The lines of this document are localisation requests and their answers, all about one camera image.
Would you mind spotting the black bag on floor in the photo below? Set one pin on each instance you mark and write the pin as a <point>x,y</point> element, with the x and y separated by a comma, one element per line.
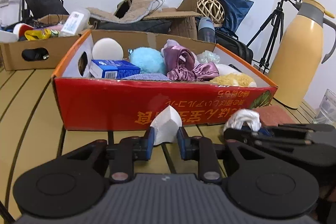
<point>234,45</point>

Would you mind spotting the yellow plush toy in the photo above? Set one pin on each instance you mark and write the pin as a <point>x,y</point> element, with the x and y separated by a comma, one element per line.
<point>234,79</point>

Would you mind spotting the red cardboard storage box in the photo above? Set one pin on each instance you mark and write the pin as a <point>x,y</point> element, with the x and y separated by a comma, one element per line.
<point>88,104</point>

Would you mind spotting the lavender knitted cloth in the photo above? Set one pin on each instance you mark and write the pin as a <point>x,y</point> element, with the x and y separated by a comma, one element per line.
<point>148,77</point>

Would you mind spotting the clear glass cup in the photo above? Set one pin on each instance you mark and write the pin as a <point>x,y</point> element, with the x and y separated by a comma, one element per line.
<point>326,113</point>

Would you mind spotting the black clothing pile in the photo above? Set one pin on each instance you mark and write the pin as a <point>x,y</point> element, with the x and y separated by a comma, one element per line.
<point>161,26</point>

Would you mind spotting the blue white tissue pack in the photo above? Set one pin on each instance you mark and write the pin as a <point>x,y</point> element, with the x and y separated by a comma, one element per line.
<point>112,69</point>

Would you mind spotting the white cloth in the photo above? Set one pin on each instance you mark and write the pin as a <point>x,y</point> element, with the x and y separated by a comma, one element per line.
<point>244,116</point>

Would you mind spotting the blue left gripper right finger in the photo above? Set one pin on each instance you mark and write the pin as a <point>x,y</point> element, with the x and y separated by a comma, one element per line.
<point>183,141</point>

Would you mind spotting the white round sponge ball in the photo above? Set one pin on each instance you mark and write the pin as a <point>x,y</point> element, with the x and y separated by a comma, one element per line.
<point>107,49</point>

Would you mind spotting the open brown cardboard box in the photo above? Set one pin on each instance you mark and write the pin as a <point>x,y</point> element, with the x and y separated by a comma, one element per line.
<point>183,18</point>

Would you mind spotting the pink scouring sponge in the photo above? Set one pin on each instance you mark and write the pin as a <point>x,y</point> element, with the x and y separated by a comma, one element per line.
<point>273,116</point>

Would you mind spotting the dark blue cloth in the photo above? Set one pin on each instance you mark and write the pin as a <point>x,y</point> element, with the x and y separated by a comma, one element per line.
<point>235,12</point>

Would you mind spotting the black camera tripod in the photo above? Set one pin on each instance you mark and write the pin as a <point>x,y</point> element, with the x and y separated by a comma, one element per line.
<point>276,20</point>

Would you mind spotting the light blue fluffy plush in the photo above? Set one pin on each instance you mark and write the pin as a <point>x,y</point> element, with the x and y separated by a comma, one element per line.
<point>148,60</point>

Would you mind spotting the purple satin scrunchie cloth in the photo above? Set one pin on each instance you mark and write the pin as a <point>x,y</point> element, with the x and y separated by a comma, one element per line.
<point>182,64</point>

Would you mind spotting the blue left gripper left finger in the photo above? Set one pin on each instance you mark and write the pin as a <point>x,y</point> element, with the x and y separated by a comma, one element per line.
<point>149,139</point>

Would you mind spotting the white face mask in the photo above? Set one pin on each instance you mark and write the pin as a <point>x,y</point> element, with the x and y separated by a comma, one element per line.
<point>166,124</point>

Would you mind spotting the metal folding stool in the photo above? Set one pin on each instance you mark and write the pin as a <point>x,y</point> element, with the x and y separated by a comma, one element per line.
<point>10,12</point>

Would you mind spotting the white labelled plastic jar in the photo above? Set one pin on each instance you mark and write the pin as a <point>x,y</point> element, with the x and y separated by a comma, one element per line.
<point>76,22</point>

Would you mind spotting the yellow green snack bag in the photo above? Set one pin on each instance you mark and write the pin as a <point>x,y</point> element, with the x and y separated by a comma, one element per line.
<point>41,34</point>

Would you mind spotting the yellow thermos jug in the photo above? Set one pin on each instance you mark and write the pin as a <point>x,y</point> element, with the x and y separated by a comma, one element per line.
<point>300,53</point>

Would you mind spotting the white red lint roller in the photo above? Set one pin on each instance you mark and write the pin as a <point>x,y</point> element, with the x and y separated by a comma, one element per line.
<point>18,31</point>

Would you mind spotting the blue plastic water bottle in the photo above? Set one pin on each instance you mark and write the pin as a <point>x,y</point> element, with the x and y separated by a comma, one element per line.
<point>206,30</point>

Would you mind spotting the brown cardboard box with handle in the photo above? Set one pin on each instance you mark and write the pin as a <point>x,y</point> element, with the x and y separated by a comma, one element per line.
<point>37,54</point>

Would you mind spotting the woven rattan ball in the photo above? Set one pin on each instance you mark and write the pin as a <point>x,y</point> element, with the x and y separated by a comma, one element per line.
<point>212,9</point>

